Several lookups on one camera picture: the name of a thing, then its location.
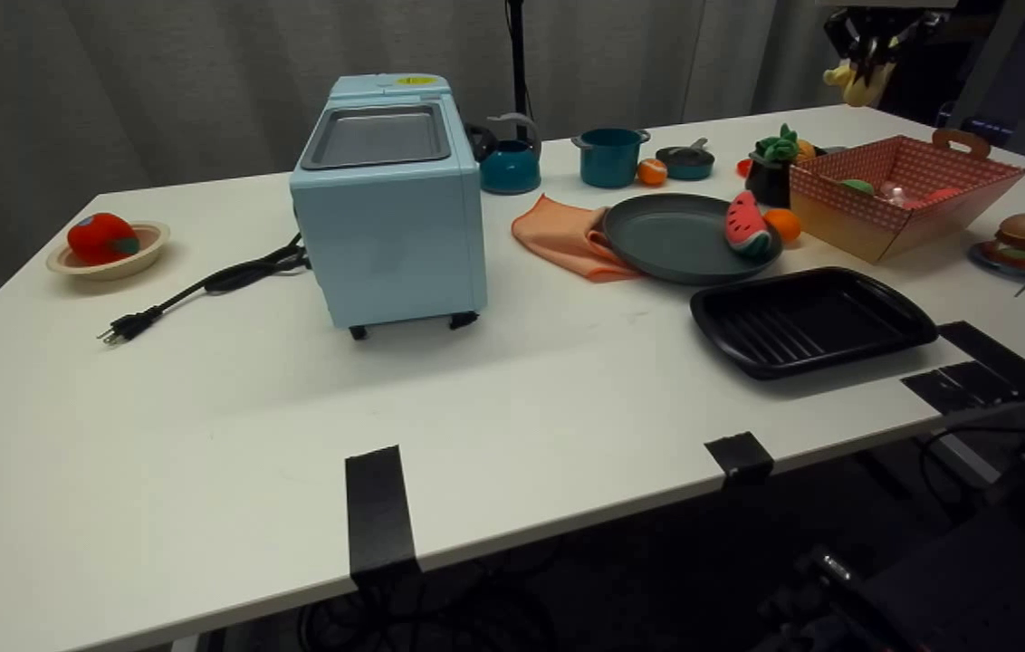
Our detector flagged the black power cord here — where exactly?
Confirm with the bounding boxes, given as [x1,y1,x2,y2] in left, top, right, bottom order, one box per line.
[100,233,312,348]

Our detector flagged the yellow toy banana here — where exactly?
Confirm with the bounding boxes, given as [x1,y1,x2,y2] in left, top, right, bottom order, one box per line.
[824,51,900,110]

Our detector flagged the black tape strip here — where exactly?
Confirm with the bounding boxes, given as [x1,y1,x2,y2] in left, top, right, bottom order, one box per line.
[702,431,779,489]
[901,359,995,416]
[345,447,421,580]
[937,318,1025,400]

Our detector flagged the teal toy pot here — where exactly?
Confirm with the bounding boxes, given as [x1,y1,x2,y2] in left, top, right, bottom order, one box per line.
[569,123,654,191]

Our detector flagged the red checked cardboard basket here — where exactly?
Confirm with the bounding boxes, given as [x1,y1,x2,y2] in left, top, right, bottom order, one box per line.
[788,123,1025,263]

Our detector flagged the red tomato toy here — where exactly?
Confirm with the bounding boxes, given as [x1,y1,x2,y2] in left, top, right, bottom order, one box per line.
[66,210,143,269]

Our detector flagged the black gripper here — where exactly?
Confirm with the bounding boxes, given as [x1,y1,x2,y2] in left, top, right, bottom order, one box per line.
[834,4,937,87]

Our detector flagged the small black frying pan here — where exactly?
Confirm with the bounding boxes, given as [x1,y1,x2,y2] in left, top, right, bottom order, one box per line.
[654,133,721,184]

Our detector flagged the beige small bowl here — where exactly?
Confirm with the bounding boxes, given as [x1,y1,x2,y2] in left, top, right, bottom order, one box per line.
[49,220,170,288]

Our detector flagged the grey curtain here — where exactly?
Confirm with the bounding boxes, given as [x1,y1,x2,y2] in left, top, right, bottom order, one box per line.
[0,0,840,233]

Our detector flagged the watermelon slice toy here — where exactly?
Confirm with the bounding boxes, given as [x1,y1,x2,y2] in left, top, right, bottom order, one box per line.
[721,189,783,263]

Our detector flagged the teal toy kettle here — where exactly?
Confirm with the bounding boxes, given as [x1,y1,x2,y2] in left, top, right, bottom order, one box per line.
[468,110,544,198]

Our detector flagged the black ribbed baking tray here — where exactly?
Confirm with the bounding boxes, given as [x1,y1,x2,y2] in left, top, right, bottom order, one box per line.
[689,263,941,385]

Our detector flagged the orange cloth napkin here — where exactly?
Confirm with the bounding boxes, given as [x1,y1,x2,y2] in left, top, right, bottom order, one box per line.
[506,191,643,288]

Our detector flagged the grey-green oval plate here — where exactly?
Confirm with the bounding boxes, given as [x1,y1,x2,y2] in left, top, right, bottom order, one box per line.
[591,191,788,290]

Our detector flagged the light blue toaster oven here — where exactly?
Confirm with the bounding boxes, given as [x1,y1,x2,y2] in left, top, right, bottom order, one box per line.
[287,69,488,341]

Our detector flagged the small blue plate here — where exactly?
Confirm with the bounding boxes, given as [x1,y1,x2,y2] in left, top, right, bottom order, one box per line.
[971,239,1025,288]

